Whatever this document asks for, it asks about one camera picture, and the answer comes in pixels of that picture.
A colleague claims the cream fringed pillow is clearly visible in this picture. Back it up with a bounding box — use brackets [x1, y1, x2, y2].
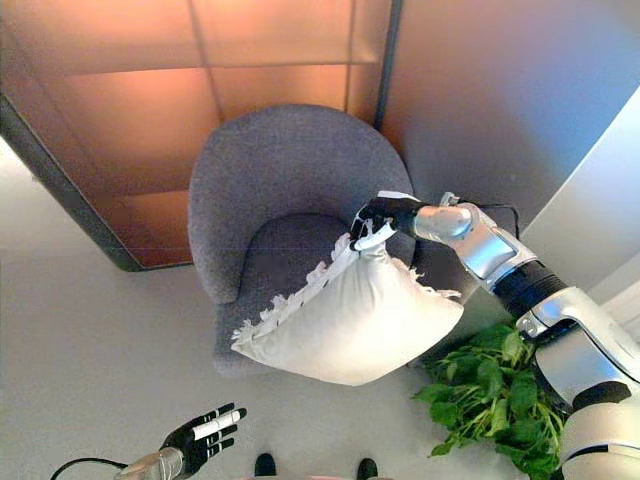
[229, 230, 465, 387]

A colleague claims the green leafy houseplant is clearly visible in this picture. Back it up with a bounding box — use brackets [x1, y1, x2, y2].
[410, 323, 574, 474]

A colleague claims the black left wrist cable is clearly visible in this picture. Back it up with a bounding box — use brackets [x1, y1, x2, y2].
[51, 457, 130, 480]

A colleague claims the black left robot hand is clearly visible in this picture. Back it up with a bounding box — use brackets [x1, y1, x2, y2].
[159, 402, 248, 476]

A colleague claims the grey fabric armchair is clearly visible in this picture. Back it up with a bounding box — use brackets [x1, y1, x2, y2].
[187, 103, 441, 380]

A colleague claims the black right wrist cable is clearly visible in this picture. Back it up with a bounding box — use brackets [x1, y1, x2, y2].
[459, 202, 521, 239]

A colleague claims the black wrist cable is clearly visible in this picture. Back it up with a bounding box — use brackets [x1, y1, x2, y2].
[459, 202, 521, 239]
[51, 457, 130, 480]

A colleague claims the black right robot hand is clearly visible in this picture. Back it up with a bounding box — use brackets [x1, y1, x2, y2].
[349, 190, 424, 253]

